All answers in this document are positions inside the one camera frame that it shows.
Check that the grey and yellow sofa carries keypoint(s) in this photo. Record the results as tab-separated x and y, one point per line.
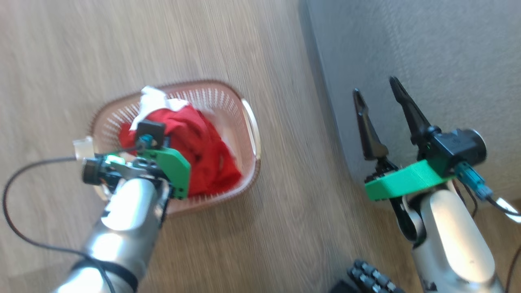
407	40

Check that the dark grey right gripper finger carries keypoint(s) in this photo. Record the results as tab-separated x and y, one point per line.
368	130
409	110

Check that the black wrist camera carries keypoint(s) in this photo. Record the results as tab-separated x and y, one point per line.
149	131
458	144

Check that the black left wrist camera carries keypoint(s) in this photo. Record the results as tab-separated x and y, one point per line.
149	131

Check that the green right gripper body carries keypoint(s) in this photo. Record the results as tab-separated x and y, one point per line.
407	179

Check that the red basketball jersey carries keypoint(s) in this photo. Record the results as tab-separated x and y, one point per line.
203	150

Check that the white clothing piece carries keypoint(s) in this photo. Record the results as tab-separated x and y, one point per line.
152	99

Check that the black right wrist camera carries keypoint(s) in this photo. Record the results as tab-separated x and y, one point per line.
458	144

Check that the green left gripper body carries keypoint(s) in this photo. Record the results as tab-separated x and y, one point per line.
173	171

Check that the pink plastic laundry basket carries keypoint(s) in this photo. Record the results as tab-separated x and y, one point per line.
228	101

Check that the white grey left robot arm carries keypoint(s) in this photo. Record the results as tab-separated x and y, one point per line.
122	228

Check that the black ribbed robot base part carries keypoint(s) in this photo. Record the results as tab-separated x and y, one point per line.
368	278

